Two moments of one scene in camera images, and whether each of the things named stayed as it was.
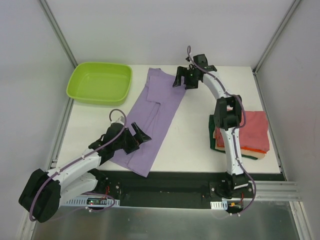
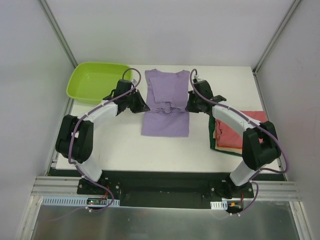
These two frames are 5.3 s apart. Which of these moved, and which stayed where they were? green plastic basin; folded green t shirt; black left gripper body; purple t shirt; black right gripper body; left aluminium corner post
Moved: black left gripper body; purple t shirt; black right gripper body
Stayed: green plastic basin; left aluminium corner post; folded green t shirt
